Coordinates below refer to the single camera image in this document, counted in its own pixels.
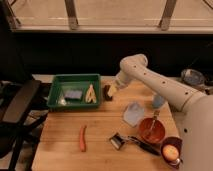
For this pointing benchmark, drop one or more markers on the orange carrot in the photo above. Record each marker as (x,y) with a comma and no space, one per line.
(82,142)

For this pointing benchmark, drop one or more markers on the orange bowl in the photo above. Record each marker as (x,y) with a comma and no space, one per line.
(158,132)

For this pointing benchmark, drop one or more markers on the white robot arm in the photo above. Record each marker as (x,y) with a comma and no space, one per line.
(197,144)

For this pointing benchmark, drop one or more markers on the dark purple plate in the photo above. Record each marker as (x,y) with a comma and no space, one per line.
(177,142)

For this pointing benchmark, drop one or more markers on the yellow apple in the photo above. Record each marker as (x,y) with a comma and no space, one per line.
(170,152)

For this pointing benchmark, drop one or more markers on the black handled peeler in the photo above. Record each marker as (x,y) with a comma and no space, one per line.
(118,141)

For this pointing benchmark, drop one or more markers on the clear plastic piece in tray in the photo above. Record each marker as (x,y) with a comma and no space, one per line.
(62,100)

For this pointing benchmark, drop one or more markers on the black office chair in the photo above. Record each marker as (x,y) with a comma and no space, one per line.
(13,131)

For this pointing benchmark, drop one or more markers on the metal spoon in bowl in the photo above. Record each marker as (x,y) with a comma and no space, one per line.
(155,117)

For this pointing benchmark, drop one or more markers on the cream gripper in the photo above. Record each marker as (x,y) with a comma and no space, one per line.
(112,90)

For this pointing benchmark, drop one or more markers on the green plastic tray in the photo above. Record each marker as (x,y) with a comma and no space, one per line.
(64,82)

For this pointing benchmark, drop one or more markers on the grey round bowl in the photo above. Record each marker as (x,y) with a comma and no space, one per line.
(192,77)

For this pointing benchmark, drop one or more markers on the light blue cloth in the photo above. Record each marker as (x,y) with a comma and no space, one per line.
(133,114)

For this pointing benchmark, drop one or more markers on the blue sponge in tray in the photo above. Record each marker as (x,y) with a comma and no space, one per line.
(73,94)

